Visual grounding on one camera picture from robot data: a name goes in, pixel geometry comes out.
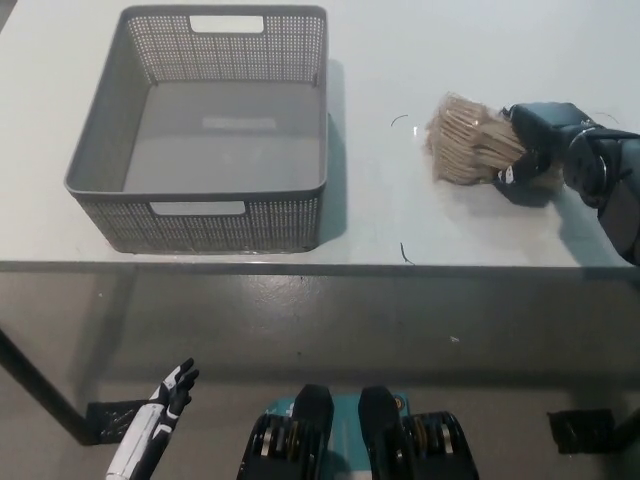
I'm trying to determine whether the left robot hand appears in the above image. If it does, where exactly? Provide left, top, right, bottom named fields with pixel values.
left=105, top=357, right=200, bottom=480

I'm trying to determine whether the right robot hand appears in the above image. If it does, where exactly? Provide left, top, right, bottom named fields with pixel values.
left=492, top=101, right=594, bottom=207

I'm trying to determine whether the bag of wooden cutlery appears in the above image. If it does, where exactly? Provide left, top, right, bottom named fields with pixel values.
left=424, top=91, right=562, bottom=192

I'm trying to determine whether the grey perforated plastic basket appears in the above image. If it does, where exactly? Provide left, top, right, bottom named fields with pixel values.
left=63, top=4, right=330, bottom=254

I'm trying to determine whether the black table foot plate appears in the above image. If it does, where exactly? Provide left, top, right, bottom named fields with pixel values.
left=85, top=399, right=151, bottom=446
left=547, top=408, right=616, bottom=455

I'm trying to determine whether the black metal table leg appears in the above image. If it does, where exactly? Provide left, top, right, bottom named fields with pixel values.
left=0, top=327, right=99, bottom=447
left=612, top=408, right=640, bottom=446

